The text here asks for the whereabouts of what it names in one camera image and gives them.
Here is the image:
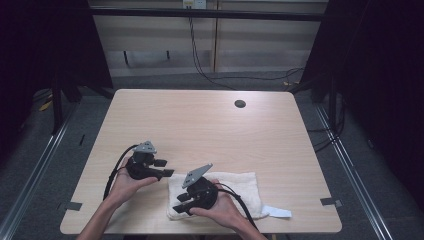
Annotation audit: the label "white wall outlet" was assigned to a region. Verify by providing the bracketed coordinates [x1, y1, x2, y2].
[182, 0, 208, 10]

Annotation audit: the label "yellow floor object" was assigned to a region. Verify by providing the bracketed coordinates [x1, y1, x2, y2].
[38, 99, 54, 113]

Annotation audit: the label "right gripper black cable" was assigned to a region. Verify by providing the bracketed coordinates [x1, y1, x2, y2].
[213, 182, 260, 232]

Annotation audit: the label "black stand post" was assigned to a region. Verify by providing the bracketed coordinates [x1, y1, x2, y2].
[51, 78, 64, 136]

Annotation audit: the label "person's left hand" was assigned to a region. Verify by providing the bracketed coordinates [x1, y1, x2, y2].
[111, 156, 160, 208]

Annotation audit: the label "black curtain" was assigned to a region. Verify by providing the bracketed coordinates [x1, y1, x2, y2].
[299, 0, 424, 204]
[0, 0, 114, 164]

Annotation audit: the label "black floor cables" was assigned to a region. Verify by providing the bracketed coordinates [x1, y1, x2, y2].
[306, 96, 348, 154]

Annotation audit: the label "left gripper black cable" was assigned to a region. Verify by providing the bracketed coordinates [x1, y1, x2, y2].
[102, 143, 140, 201]

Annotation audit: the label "black wall cable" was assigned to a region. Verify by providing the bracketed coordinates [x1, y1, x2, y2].
[190, 16, 305, 82]
[188, 16, 238, 92]

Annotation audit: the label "white towel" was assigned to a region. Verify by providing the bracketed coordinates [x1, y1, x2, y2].
[166, 171, 293, 222]

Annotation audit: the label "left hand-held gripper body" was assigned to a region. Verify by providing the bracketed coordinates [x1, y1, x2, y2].
[124, 140, 165, 182]

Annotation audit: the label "black horizontal frame bar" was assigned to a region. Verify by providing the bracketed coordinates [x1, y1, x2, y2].
[89, 7, 329, 23]

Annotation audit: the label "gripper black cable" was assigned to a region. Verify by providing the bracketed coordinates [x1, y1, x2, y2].
[213, 182, 260, 232]
[102, 143, 140, 201]

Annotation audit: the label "person's right hand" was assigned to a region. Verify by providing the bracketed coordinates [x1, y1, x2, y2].
[188, 179, 247, 232]

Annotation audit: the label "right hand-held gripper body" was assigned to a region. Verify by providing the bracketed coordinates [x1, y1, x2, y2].
[181, 163, 220, 212]

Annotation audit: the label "grey tape strip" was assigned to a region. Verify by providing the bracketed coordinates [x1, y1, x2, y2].
[57, 201, 83, 212]
[319, 197, 343, 208]

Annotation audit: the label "aluminium floor rail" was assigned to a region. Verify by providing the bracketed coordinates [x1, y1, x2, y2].
[0, 106, 79, 240]
[313, 103, 396, 240]

